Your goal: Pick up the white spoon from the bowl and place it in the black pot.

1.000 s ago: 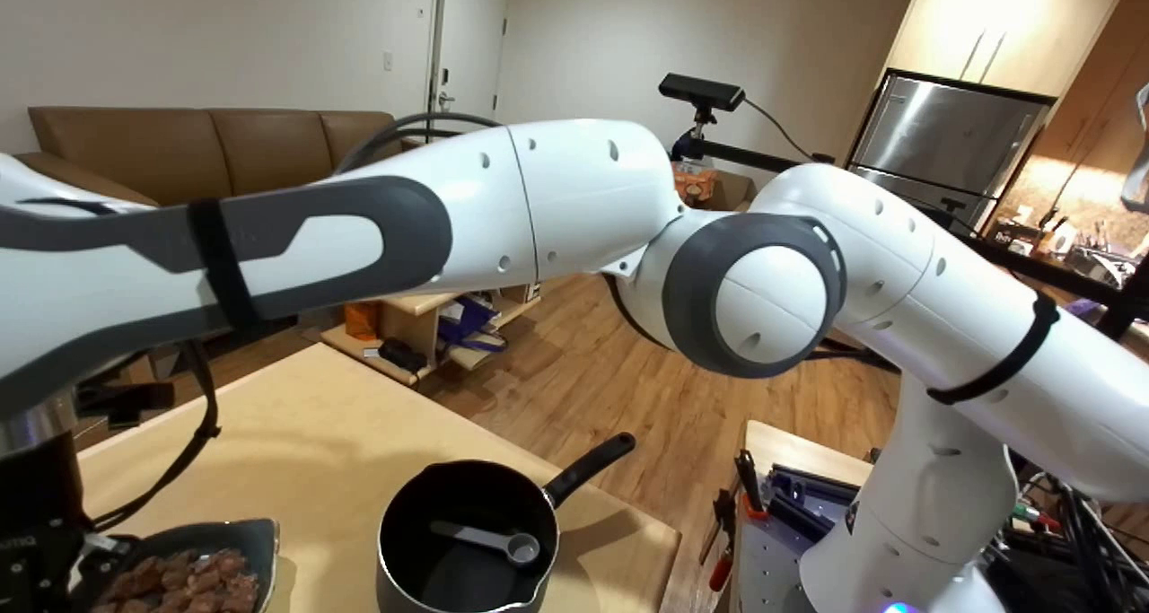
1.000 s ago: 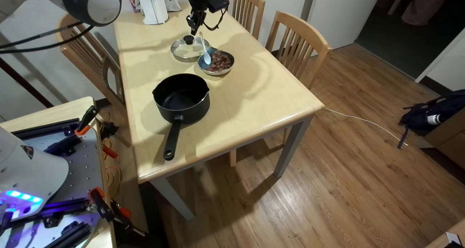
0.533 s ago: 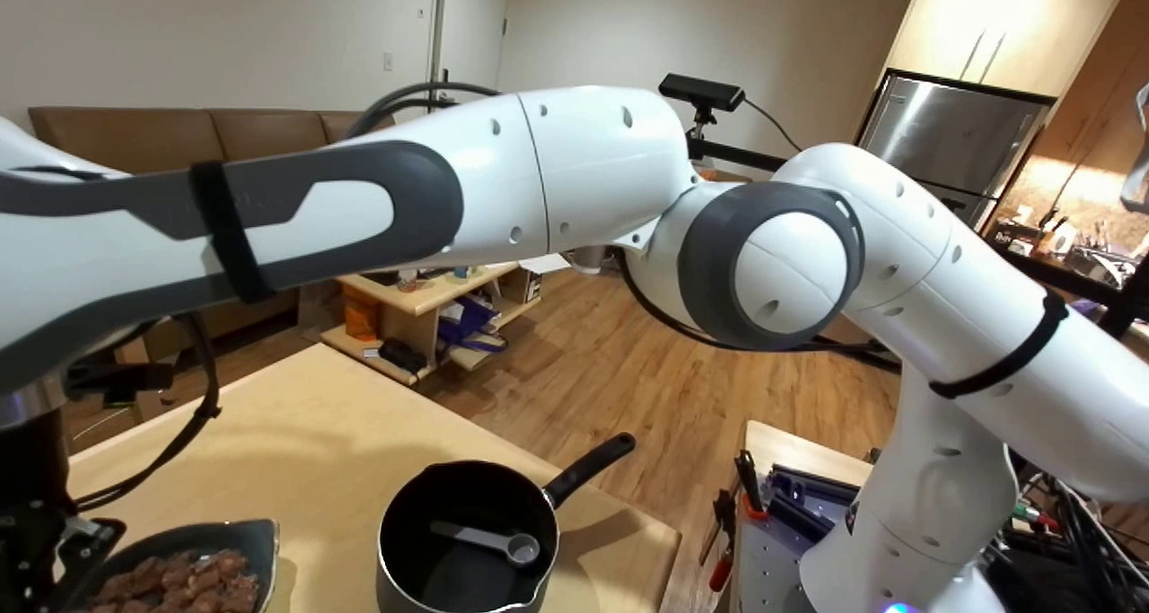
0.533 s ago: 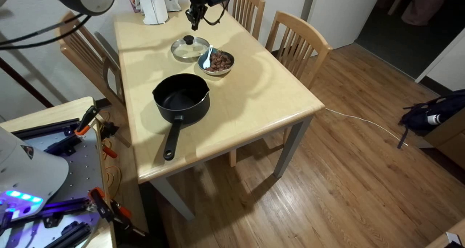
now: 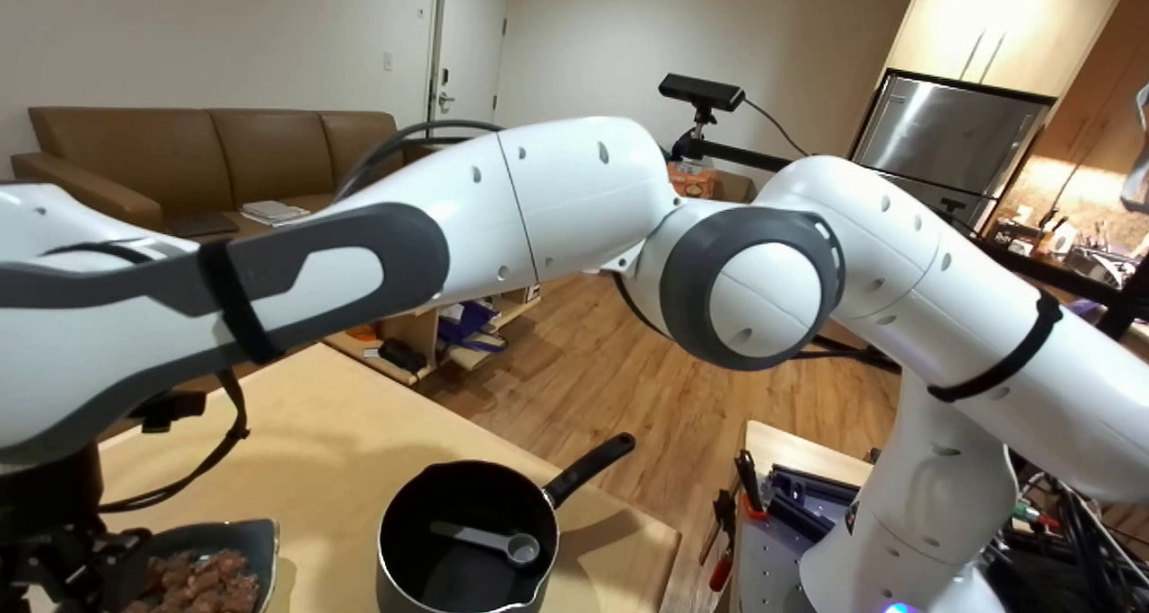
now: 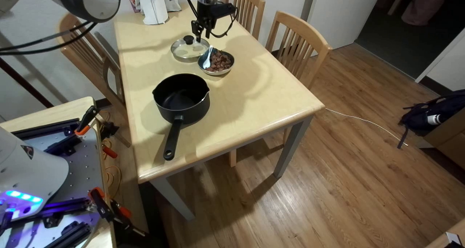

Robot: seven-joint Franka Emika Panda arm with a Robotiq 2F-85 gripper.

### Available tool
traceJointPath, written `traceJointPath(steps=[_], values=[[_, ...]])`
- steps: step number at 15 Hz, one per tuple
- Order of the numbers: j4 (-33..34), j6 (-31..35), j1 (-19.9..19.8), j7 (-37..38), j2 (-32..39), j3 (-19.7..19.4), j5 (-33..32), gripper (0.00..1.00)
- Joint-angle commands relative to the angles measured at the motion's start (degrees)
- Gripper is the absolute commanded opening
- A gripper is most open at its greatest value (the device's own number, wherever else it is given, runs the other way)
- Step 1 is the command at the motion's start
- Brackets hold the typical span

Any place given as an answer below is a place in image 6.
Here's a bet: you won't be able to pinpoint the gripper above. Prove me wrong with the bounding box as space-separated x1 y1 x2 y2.
191 1 218 42

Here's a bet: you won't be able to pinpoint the glass pot lid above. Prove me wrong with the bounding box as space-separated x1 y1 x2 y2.
170 35 211 63

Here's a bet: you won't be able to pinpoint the white spoon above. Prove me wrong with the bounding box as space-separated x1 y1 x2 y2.
202 45 214 70

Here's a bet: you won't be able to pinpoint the metal bowl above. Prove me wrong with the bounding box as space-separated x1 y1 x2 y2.
198 49 235 76

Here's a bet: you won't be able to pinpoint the black pot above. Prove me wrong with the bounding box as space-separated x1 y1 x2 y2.
152 73 211 161

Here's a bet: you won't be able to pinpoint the brown food pieces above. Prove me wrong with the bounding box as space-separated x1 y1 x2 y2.
205 51 233 73

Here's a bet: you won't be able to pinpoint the wooden chair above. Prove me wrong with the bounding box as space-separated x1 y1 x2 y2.
57 13 127 109
220 0 266 40
229 11 333 168

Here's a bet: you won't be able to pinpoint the white paper bag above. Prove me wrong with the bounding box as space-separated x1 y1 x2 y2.
136 0 170 25

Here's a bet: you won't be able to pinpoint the orange and black clamp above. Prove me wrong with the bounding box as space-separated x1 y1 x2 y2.
88 187 146 238
100 121 120 160
74 105 101 136

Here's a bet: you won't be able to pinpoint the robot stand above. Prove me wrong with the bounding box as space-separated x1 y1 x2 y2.
0 97 117 248

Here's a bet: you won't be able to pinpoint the dark blue backpack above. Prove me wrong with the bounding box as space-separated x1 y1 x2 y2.
397 89 465 149

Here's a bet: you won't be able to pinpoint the wooden cabinet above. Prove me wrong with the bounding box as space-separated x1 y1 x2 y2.
415 108 465 170

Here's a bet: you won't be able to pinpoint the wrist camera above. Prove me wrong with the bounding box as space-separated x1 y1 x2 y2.
212 3 238 19

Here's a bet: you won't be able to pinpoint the white cable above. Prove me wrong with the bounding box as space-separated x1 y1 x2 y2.
325 108 409 147

